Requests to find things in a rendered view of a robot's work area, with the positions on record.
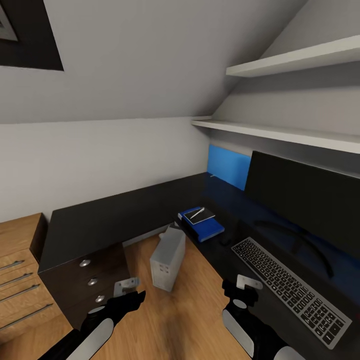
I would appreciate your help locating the notebook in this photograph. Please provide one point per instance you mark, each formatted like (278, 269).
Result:
(199, 215)

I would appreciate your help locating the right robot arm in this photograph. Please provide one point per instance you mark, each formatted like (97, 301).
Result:
(259, 340)

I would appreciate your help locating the keyboard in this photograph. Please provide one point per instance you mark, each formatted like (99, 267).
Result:
(326, 321)

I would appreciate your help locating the monitor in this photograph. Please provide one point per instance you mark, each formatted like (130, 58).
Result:
(320, 201)

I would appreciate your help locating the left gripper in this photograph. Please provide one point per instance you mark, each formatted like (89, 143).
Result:
(129, 302)

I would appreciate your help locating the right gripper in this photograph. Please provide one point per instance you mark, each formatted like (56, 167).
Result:
(231, 288)

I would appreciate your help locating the mouse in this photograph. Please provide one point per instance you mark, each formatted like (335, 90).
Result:
(225, 239)

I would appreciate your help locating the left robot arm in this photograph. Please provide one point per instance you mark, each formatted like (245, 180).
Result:
(99, 325)

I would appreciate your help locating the folder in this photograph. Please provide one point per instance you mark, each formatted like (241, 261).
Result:
(203, 230)

